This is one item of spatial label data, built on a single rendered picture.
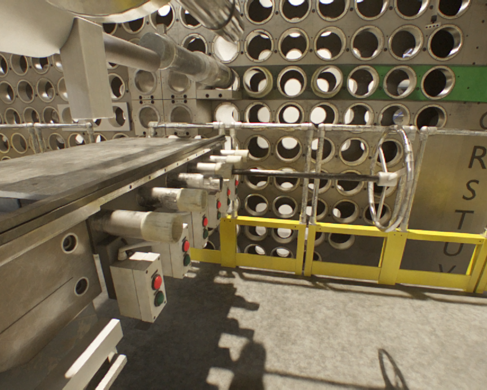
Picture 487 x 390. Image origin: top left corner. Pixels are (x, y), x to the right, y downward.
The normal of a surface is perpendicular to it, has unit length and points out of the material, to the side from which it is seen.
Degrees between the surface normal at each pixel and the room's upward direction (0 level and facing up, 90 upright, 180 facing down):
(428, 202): 90
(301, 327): 0
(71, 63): 90
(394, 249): 90
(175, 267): 90
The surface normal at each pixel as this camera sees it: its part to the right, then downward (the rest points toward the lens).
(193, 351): 0.00, -0.95
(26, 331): 0.98, 0.07
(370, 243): -0.19, 0.32
